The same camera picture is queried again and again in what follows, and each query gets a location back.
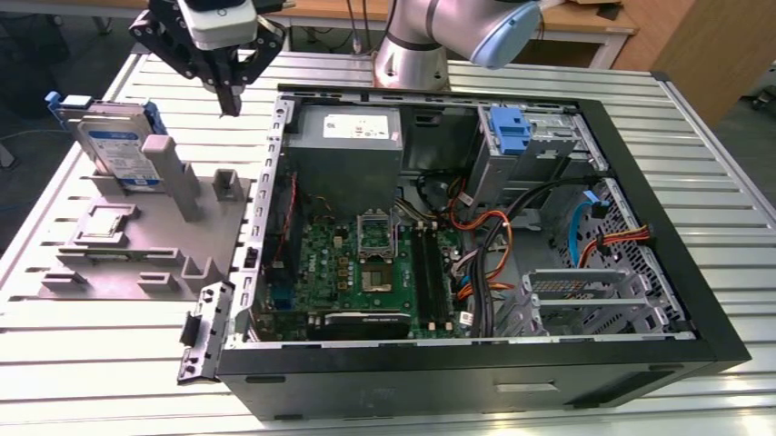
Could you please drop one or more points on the black office chair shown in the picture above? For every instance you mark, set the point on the black office chair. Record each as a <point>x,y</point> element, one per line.
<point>29,68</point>

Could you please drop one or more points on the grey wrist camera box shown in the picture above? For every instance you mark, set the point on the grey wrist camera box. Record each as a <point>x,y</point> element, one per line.
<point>220,22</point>

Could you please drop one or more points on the hard disk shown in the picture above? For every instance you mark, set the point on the hard disk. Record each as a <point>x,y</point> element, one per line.
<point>115,150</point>

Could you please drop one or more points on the long white frame desk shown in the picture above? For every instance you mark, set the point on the long white frame desk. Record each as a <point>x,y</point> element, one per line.
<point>327,20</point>

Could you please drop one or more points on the grey metal drive cage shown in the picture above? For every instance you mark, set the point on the grey metal drive cage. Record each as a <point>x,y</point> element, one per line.
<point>504,177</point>

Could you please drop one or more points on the grey parts rack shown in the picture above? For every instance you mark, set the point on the grey parts rack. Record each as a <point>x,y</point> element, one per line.
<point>158,236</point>

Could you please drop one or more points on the blue plastic drive latch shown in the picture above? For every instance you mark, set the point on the blue plastic drive latch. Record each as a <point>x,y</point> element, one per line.
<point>509,131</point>

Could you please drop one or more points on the grey metal disk bay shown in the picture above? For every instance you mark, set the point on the grey metal disk bay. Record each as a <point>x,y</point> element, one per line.
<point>588,303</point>

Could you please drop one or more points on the silver CPU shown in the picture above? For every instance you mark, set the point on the silver CPU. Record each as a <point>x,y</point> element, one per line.
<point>103,225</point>

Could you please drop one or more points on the green RAM stick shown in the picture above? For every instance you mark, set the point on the green RAM stick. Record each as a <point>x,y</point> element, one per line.
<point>108,257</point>

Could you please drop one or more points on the black graphics card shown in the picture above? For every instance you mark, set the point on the black graphics card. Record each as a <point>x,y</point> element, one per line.
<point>363,323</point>

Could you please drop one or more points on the green motherboard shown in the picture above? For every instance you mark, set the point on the green motherboard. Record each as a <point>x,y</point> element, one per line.
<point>327,272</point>

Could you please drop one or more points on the black RAM slot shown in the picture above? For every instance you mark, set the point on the black RAM slot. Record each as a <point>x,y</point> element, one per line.
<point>440,272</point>
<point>423,272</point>

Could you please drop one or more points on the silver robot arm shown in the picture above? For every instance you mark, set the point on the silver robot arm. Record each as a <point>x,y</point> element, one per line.
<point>411,59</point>

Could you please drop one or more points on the black chair base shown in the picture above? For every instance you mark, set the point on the black chair base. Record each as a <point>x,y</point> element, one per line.
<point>764,97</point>

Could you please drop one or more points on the CPU socket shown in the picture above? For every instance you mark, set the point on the CPU socket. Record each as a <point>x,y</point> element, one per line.
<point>378,280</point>

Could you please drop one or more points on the grey expansion card retainer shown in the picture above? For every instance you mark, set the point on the grey expansion card retainer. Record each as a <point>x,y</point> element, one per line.
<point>212,313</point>

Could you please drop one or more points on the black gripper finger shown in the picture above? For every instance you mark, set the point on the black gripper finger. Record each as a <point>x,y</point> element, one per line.
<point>223,91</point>
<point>235,97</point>

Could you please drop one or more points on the grey power supply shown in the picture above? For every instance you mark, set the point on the grey power supply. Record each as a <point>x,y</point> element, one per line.
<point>345,172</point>

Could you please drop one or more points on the black PC case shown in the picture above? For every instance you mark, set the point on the black PC case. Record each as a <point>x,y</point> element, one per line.
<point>425,377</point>

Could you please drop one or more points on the metal locking lever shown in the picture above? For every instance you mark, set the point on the metal locking lever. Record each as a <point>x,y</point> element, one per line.
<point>397,240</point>

